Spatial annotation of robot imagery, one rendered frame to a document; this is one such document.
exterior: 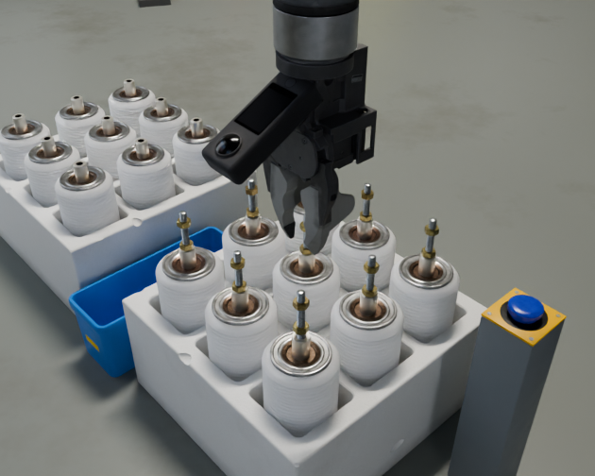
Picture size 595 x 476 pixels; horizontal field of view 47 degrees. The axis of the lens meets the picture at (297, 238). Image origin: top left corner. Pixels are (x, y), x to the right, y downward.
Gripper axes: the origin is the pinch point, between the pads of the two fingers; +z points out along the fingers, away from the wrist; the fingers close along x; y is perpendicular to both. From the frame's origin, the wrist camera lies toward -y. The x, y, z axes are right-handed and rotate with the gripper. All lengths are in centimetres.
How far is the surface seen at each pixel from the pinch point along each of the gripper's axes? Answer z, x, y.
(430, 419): 38.6, -7.5, 19.4
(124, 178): 20, 54, 7
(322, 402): 22.0, -4.7, -0.2
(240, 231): 17.5, 24.7, 10.2
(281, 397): 20.8, -1.6, -3.9
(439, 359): 25.6, -7.5, 19.1
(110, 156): 20, 62, 9
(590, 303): 43, -8, 66
